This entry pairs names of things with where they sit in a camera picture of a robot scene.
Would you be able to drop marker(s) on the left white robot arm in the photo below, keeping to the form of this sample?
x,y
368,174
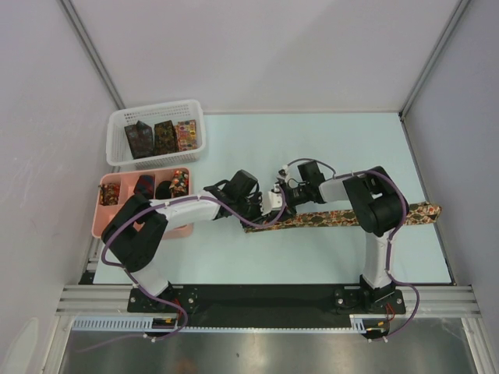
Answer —
x,y
132,238

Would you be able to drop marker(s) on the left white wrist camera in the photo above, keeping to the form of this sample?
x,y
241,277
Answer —
x,y
272,200

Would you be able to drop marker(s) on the aluminium frame rail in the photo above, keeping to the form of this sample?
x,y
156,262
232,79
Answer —
x,y
435,301

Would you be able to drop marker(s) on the dark floral folded tie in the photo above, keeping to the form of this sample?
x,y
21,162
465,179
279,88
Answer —
x,y
140,140

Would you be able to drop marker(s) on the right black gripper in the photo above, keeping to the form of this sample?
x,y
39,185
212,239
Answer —
x,y
289,209

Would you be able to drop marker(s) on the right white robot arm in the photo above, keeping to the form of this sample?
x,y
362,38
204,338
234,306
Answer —
x,y
379,207

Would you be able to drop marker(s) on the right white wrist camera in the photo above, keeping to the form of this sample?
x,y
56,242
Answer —
x,y
283,175

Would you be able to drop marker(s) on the colourful dotted rolled tie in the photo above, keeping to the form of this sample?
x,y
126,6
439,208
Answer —
x,y
179,184

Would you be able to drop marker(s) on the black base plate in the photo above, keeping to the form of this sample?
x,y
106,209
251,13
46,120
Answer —
x,y
278,306

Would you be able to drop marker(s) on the red gold rolled tie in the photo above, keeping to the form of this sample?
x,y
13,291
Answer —
x,y
109,194

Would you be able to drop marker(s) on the navy red striped rolled tie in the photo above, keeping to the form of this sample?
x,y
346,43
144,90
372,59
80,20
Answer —
x,y
145,186

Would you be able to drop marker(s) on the black rolled tie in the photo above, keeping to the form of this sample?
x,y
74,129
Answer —
x,y
163,190

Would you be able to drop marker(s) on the white plastic basket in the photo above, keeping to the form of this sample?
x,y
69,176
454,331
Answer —
x,y
118,153

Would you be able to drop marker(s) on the red colourful folded tie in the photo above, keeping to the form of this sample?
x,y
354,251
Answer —
x,y
186,135

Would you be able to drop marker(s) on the brown patterned long tie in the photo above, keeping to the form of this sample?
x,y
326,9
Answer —
x,y
419,213

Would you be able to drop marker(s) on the dark brown folded tie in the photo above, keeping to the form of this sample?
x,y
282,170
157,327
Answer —
x,y
165,141

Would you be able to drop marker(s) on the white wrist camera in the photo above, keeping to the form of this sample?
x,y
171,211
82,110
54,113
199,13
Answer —
x,y
272,200
283,175

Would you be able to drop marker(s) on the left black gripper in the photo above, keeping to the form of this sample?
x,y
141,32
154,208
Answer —
x,y
257,219

